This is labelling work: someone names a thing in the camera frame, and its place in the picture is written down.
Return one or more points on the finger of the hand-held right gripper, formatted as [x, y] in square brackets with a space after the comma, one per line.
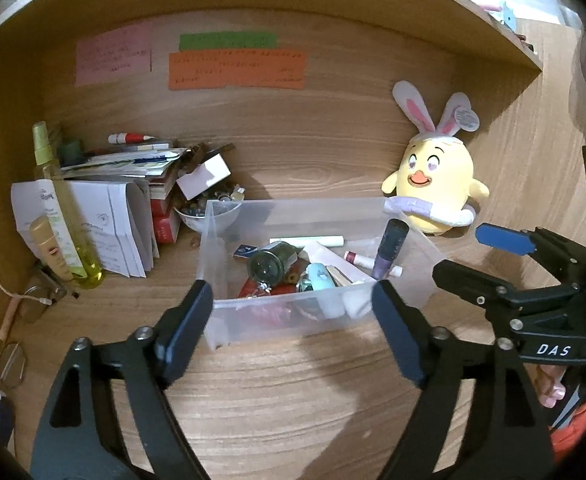
[503, 239]
[473, 285]

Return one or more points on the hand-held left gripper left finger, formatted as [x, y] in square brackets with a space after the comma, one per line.
[185, 330]

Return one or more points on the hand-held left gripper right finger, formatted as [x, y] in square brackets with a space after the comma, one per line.
[398, 335]

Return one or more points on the white cotton roll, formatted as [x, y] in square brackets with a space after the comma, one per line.
[358, 302]

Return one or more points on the red tea packet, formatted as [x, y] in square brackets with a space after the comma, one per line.
[247, 290]

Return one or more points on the purple black cosmetic bottle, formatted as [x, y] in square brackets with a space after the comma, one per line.
[390, 250]

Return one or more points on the red white lip balm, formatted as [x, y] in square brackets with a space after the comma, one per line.
[358, 257]

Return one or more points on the clear plastic storage box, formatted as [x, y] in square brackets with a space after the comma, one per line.
[273, 320]

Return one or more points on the small clear charm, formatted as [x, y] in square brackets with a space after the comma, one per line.
[264, 288]

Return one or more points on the pale teal tube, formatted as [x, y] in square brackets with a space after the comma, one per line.
[319, 276]

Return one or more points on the small blue packet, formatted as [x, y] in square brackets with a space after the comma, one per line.
[246, 251]

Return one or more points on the dark green spray bottle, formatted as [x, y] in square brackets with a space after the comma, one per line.
[268, 265]

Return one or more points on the pale green tube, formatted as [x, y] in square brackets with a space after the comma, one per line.
[308, 241]

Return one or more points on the person's right hand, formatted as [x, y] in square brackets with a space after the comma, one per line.
[549, 385]

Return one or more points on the yellow chick plush toy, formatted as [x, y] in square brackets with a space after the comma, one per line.
[438, 180]

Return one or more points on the red carton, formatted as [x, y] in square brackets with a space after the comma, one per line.
[165, 225]

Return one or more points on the white ceramic bowl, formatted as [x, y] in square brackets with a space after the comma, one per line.
[193, 220]

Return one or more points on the folded white papers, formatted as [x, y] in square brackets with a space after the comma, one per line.
[118, 230]

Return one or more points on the small white box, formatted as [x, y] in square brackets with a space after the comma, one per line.
[203, 177]

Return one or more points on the beige lotion bottle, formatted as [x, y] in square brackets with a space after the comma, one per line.
[50, 247]

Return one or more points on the yellow green spray bottle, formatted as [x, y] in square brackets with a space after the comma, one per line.
[68, 220]

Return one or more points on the stack of books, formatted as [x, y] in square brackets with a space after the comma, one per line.
[133, 165]

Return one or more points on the wooden stick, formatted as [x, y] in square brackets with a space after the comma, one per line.
[10, 320]

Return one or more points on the red white marker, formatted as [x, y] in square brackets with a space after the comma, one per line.
[130, 137]

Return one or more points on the dark green jar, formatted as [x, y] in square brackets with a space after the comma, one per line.
[69, 151]

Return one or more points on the orange paper note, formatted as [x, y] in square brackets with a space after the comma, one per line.
[238, 70]

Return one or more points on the pink paper note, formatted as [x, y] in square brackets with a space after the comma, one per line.
[113, 52]

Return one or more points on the green paper note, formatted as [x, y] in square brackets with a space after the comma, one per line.
[228, 41]

